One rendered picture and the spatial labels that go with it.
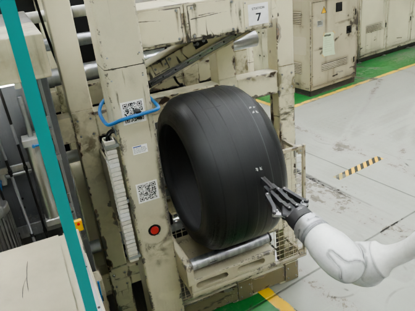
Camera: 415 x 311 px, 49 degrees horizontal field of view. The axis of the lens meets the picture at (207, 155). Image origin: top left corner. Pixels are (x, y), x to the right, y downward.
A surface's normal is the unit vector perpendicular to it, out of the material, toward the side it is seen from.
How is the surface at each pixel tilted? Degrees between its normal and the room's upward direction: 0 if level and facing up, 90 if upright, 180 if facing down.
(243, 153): 59
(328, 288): 0
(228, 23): 90
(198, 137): 55
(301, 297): 0
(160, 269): 90
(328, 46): 90
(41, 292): 0
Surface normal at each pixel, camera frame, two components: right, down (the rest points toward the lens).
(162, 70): 0.40, 0.35
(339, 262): -0.54, -0.22
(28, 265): -0.10, -0.90
